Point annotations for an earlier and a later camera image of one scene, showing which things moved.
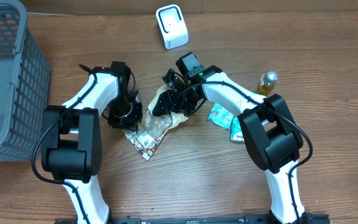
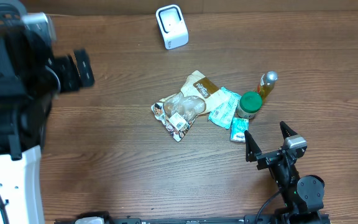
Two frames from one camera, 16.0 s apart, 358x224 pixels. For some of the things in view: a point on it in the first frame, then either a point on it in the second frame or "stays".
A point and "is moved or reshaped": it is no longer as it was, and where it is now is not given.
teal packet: [220, 116] stays
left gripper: [132, 123] → [65, 66]
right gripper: [172, 105] → [267, 158]
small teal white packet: [236, 131] stays
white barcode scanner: [173, 25] stays
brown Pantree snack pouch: [146, 137] is moved or reshaped
